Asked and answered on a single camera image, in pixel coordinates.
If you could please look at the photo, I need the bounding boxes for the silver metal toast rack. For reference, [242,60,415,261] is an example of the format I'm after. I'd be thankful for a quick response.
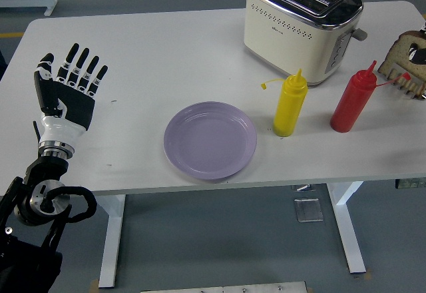
[382,63,426,101]

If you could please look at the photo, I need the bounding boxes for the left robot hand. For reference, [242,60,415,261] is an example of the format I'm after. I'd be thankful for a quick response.
[32,43,109,146]

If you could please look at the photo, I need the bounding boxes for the large metal floor plate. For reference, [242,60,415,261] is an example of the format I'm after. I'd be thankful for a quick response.
[294,198,324,223]

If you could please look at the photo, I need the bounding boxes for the white panel with screws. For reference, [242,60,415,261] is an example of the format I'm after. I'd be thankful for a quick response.
[139,280,309,293]

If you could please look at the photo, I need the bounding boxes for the cream and silver toaster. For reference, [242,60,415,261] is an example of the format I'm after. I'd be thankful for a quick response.
[243,0,369,87]

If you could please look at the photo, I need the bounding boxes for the red squeeze bottle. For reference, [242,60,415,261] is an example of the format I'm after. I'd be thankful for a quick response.
[329,60,413,133]

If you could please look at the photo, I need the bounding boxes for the yellow squeeze bottle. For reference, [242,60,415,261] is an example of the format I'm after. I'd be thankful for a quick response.
[260,68,309,137]

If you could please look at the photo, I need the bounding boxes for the white table leg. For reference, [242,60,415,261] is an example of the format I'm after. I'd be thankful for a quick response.
[325,182,367,274]
[92,193,127,289]

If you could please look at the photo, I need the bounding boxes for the purple round plate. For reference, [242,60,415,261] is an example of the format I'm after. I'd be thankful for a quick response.
[163,101,258,181]

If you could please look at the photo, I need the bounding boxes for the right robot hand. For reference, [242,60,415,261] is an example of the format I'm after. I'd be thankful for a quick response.
[407,22,426,64]

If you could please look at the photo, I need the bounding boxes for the brown bread slice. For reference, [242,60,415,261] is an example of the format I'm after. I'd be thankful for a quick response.
[377,30,426,77]

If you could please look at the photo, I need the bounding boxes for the table control box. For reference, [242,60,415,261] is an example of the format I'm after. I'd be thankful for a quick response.
[395,178,426,190]

